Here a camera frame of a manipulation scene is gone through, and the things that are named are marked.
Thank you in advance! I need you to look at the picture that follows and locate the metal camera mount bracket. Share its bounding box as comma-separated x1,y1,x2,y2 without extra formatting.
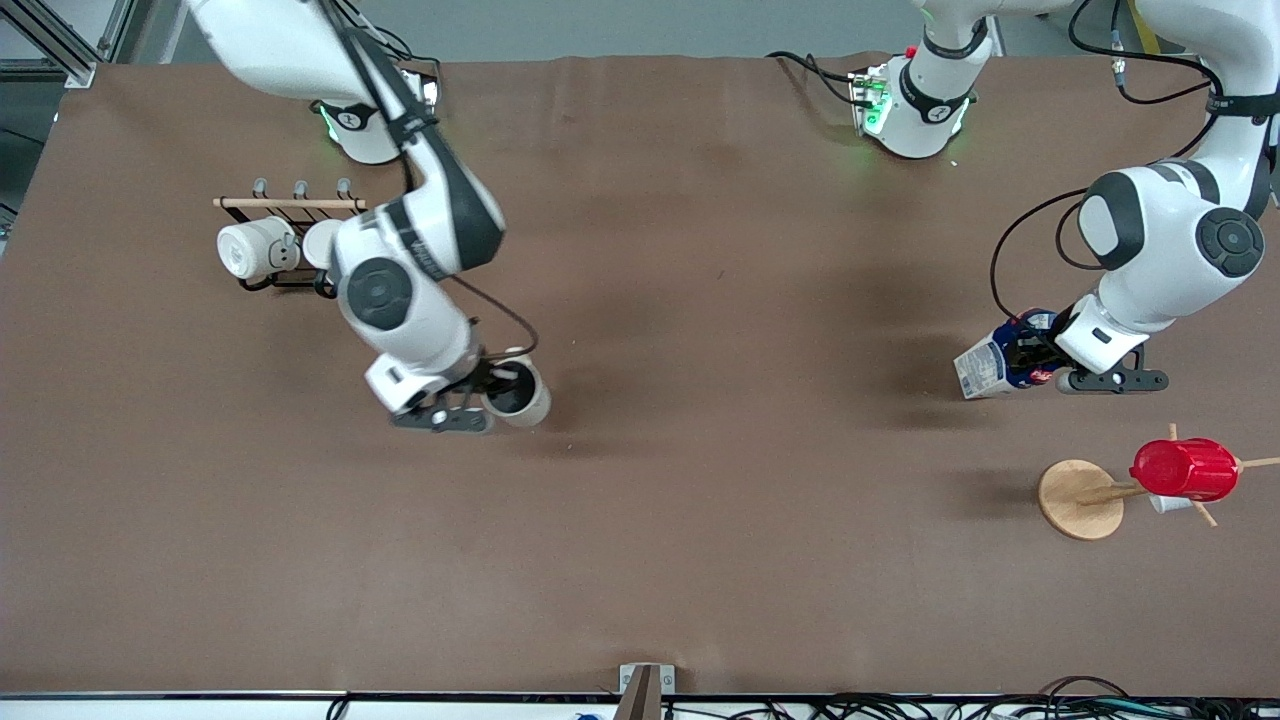
618,663,676,720

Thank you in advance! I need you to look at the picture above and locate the grey ceramic mug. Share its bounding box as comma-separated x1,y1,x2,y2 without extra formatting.
480,347,552,429

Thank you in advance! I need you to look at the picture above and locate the wooden mug tree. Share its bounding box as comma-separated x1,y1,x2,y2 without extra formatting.
1037,423,1280,542

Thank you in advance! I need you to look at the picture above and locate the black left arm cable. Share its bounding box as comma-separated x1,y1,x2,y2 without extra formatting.
990,0,1219,323

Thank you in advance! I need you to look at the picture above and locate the aluminium frame profile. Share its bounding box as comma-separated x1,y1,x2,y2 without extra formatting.
0,0,136,89

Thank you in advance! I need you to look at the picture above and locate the black looped cable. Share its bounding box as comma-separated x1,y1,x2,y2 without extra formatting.
1040,676,1131,701

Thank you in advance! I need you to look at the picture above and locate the black cable bundle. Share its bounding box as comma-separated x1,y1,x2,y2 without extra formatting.
660,690,1280,720

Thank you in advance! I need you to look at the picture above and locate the black base cable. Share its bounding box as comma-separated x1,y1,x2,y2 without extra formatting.
380,28,443,79
766,50,871,109

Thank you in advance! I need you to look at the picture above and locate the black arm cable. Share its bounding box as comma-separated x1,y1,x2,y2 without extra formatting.
990,0,1219,323
318,0,541,359

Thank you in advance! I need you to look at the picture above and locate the plain white mug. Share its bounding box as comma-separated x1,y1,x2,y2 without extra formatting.
302,220,346,273

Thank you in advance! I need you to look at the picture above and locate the black wire mug rack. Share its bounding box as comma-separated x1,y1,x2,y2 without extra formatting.
213,178,371,298

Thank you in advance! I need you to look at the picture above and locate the white mug with face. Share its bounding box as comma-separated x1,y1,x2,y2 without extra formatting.
217,216,301,282

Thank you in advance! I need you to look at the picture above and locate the blue white milk carton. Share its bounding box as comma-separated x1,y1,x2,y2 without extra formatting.
953,310,1066,401

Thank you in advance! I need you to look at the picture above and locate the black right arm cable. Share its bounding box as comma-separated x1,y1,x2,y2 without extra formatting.
318,0,541,359

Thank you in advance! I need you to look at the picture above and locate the red plastic cup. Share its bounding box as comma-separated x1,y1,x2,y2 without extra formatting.
1130,438,1241,503

